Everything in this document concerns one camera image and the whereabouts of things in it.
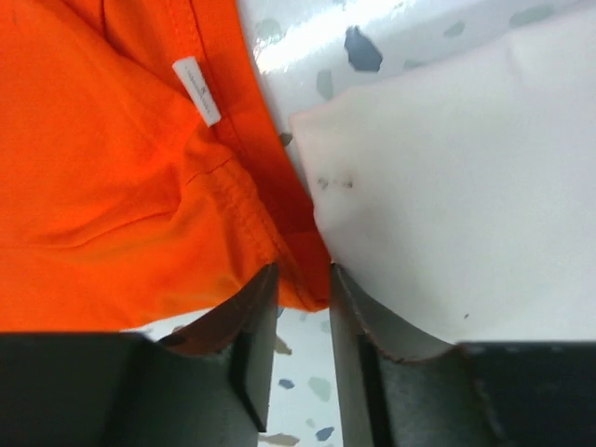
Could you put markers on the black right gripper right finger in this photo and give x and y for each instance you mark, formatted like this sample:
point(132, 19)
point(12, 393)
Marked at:
point(400, 386)

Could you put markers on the orange t-shirt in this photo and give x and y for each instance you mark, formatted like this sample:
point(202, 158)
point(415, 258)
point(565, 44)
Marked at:
point(141, 174)

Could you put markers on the folded white t-shirt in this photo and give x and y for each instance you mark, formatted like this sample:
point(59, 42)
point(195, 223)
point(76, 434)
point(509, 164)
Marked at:
point(461, 195)

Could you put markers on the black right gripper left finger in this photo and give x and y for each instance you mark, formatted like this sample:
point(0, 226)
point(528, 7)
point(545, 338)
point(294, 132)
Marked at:
point(207, 384)

